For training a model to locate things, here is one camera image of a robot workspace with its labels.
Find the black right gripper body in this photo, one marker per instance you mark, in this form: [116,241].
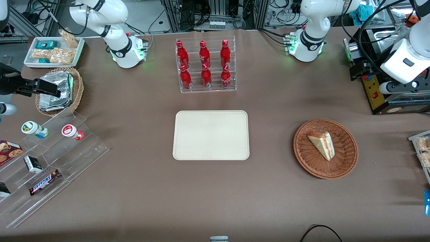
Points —
[9,81]

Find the triangle sandwich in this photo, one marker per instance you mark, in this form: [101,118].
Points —
[322,144]

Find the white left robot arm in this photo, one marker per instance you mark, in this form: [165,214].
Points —
[312,40]

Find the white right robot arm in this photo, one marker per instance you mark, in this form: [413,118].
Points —
[124,50]

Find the light wicker basket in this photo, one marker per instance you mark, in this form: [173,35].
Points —
[78,87]

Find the white rectangular snack tray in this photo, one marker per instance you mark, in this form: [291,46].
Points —
[79,50]

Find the clear plastic snack tray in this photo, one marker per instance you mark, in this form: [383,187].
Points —
[413,138]

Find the brown wicker basket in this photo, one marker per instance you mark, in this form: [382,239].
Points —
[309,161]

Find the beige plastic tray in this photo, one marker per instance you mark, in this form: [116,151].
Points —
[228,148]

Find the yellow emergency stop button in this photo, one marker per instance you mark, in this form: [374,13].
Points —
[369,78]

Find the aluminium foil containers stack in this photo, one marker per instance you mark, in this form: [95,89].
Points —
[63,84]

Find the black yellow equipment box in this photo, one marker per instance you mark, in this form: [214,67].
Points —
[371,89]

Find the silver green metal device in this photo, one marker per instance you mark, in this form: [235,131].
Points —
[351,50]

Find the small teal snack pack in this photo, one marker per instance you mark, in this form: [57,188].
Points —
[43,61]

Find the clear bag of crackers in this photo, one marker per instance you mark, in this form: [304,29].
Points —
[62,55]
[69,39]
[40,53]

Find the green lid yogurt cup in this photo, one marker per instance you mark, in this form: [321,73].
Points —
[30,128]

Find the red lid yogurt cup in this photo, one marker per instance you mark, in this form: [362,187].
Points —
[69,130]

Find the red cookie box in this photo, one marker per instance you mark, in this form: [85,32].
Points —
[10,151]

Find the small black white carton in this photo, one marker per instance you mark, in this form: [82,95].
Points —
[33,164]

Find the clear acrylic stepped shelf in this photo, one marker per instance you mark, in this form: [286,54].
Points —
[84,158]

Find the clear bag of puffed snack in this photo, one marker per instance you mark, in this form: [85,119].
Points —
[424,144]
[426,159]

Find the Snickers chocolate bar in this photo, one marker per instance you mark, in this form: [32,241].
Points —
[43,183]

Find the small black packet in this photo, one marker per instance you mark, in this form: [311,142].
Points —
[4,191]

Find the red cola bottle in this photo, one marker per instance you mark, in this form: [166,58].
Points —
[206,77]
[204,55]
[182,55]
[225,53]
[225,78]
[185,79]

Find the blue plastic object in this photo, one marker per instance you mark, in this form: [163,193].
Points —
[427,201]

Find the clear acrylic bottle rack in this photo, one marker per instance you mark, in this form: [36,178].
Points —
[213,89]

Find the white connector block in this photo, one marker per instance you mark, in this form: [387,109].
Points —
[216,24]

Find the grey metal clamp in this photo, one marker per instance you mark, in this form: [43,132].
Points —
[219,239]

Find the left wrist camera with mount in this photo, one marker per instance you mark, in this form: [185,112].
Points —
[389,88]

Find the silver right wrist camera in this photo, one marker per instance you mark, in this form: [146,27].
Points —
[6,109]

